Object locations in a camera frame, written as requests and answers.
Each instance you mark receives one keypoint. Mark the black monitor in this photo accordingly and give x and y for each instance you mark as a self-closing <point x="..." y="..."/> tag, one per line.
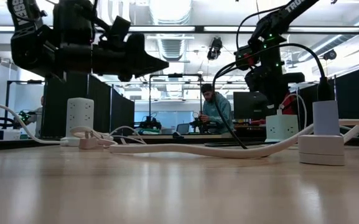
<point x="247" y="105"/>

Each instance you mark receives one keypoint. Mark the black metal station frame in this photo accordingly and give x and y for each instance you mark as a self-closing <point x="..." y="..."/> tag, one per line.
<point x="150" y="99"/>

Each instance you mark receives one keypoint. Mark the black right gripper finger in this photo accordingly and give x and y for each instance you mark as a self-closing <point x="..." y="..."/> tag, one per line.
<point x="260" y="84"/>
<point x="286" y="84"/>

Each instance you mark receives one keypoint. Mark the pale cube power strip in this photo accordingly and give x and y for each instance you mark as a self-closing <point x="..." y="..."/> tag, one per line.
<point x="282" y="127"/>

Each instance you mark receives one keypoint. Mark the light blue USB charger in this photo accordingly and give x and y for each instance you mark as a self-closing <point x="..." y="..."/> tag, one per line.
<point x="326" y="118"/>

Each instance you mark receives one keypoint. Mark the black ceiling camera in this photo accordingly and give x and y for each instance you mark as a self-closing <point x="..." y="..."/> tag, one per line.
<point x="215" y="48"/>

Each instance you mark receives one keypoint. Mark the small black mount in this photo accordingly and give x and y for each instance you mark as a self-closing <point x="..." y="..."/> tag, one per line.
<point x="178" y="135"/>

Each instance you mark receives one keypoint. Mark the person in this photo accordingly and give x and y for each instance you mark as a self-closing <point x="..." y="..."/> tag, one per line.
<point x="37" y="119"/>
<point x="219" y="112"/>

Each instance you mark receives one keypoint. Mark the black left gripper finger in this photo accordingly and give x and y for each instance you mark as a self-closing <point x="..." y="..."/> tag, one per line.
<point x="129" y="62"/>

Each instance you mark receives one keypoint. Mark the red storage bins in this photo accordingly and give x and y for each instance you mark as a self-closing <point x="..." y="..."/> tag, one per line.
<point x="289" y="107"/>

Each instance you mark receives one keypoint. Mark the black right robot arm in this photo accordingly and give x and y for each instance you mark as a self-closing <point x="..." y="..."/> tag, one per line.
<point x="278" y="21"/>

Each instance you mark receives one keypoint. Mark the white box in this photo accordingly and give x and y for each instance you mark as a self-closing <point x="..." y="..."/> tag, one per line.
<point x="7" y="134"/>

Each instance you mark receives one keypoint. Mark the white tower power strip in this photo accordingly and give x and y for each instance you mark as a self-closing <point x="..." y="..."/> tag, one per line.
<point x="79" y="118"/>

